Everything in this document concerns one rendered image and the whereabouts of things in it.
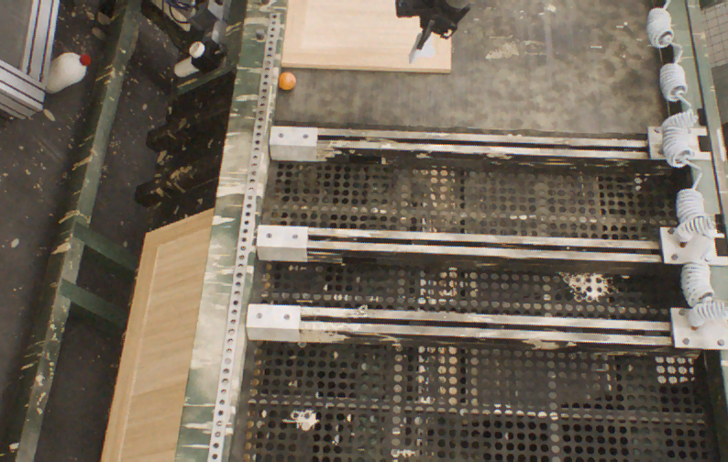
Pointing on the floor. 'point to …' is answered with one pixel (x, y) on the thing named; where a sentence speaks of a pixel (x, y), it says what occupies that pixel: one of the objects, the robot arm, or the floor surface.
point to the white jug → (66, 71)
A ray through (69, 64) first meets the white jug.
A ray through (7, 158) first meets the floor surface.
